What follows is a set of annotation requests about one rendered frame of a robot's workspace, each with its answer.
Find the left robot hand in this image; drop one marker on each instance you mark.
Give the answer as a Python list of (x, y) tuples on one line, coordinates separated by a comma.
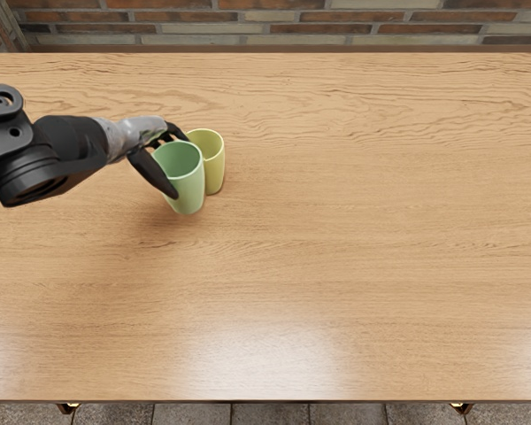
[(133, 131)]

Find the green cup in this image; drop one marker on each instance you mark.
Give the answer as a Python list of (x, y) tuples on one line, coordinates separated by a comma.
[(187, 181)]

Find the yellow-green cup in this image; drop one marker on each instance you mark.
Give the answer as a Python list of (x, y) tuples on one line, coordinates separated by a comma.
[(213, 159)]

